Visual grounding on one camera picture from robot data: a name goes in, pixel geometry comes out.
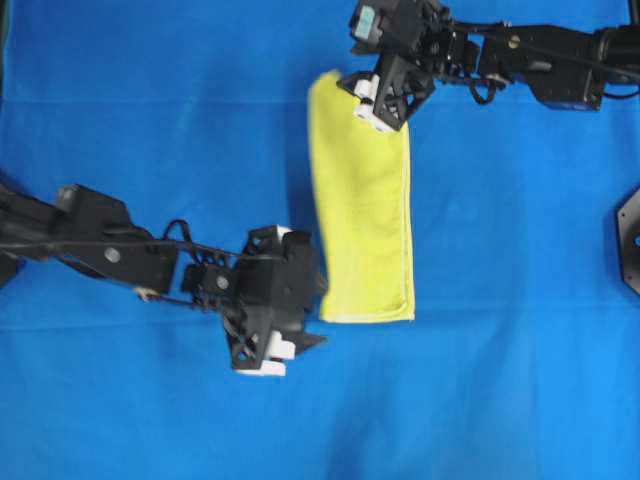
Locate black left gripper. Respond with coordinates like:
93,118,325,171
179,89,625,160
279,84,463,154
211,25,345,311
180,225,327,376

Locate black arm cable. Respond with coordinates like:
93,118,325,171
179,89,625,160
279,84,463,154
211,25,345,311
49,218,286,309
449,17,640,106

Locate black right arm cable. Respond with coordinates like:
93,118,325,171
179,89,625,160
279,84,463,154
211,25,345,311
449,17,640,106

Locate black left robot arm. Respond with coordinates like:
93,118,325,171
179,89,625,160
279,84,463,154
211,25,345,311
1,184,327,376

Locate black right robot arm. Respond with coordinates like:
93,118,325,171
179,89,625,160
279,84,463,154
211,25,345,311
337,1,639,132

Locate yellow-green towel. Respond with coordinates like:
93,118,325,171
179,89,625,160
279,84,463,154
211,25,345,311
308,70,416,324

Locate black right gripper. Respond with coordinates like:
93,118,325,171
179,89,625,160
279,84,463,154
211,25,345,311
336,1,480,133

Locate black wrist camera teal lens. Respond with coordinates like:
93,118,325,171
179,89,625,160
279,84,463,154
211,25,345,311
349,0,398,55

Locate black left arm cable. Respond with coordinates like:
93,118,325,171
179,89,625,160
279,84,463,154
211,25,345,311
49,218,286,309

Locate blue table cloth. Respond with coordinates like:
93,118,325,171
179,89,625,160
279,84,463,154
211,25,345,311
1,1,639,479

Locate black octagonal mount plate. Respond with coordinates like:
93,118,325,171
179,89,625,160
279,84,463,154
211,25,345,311
614,186,640,296

